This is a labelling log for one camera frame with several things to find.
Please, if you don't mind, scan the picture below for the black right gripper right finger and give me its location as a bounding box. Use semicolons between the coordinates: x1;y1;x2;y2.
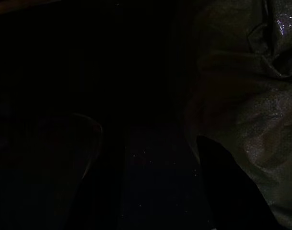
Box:
196;136;280;230

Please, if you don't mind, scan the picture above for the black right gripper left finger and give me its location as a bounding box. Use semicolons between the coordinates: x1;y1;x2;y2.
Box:
6;114;103;230

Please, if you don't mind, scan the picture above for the olive green woven bag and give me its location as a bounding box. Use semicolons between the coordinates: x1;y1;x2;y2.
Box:
184;0;292;230

